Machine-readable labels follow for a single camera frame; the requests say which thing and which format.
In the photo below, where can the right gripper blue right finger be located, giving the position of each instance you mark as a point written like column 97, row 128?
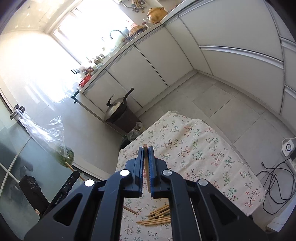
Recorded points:
column 158, row 187

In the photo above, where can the black wok with lid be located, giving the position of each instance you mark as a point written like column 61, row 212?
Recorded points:
column 116, row 109

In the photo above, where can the floral tablecloth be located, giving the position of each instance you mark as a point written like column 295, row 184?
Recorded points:
column 193, row 149

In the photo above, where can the red basket on counter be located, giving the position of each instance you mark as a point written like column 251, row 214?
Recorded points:
column 85, row 80

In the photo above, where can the plastic bag with greens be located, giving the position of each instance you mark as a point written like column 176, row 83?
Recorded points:
column 50, row 137

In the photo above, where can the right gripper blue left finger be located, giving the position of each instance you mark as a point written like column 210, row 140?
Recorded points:
column 136, row 168

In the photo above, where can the white power strip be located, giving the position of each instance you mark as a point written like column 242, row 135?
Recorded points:
column 287, row 146

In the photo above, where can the dark brown wicker bin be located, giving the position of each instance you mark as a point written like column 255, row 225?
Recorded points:
column 125, row 123

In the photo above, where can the chrome sink faucet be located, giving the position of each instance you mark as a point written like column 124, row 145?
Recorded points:
column 118, row 37

